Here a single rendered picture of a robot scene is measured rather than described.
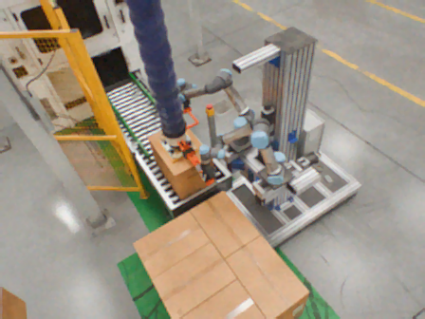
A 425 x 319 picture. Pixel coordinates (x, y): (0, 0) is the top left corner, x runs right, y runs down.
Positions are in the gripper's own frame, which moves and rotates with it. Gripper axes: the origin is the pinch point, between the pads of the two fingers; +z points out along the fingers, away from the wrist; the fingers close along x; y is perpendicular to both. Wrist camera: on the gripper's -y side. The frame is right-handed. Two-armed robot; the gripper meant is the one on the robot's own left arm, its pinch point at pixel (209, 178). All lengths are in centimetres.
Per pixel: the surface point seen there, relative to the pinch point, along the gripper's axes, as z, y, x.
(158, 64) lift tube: -84, 49, 4
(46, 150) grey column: -19, 92, 105
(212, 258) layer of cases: 54, -37, 25
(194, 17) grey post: 31, 309, -155
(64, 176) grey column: 16, 92, 105
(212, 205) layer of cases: 54, 9, -3
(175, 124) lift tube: -22, 51, 1
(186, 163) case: 13.5, 36.5, 4.2
